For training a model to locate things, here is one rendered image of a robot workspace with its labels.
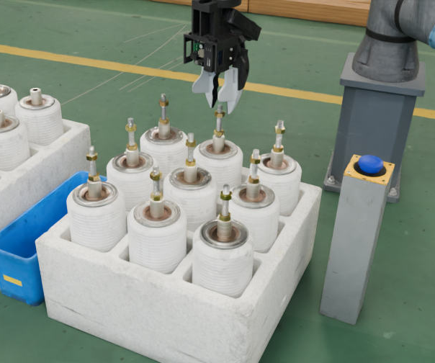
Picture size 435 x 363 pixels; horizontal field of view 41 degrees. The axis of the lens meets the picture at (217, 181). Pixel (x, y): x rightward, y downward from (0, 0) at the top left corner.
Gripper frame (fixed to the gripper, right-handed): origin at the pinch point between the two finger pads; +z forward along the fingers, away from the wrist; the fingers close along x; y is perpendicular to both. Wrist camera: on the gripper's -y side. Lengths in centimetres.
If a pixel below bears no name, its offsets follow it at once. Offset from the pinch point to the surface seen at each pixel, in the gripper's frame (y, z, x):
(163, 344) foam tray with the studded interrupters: 30.2, 29.8, 12.0
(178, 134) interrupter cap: 1.6, 9.3, -9.6
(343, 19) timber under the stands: -165, 32, -55
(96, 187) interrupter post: 27.0, 7.6, -5.3
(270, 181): 2.6, 10.5, 13.1
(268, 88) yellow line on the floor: -80, 35, -40
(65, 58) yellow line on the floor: -52, 35, -112
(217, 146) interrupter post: 1.8, 8.3, 0.5
